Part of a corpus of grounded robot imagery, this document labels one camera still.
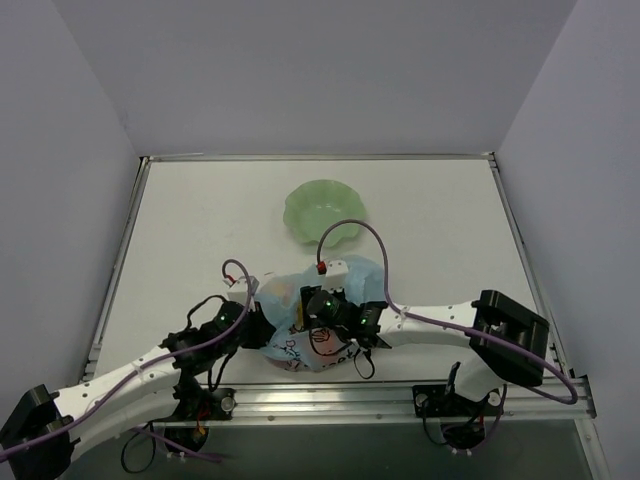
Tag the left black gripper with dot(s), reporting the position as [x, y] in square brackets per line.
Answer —
[261, 324]

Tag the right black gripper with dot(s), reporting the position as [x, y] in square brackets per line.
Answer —
[308, 299]

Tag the light blue plastic bag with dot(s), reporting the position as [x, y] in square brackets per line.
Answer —
[291, 347]

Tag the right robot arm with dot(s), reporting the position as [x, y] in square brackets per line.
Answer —
[508, 341]

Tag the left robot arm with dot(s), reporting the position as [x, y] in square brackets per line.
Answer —
[48, 430]

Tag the green glass bowl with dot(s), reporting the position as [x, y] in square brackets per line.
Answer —
[311, 208]

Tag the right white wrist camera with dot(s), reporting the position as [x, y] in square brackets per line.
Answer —
[333, 275]

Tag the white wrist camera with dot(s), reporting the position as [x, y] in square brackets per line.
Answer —
[333, 275]
[243, 291]

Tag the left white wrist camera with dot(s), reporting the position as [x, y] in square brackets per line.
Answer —
[243, 291]

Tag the aluminium table frame rail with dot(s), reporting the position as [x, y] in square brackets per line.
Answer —
[443, 222]

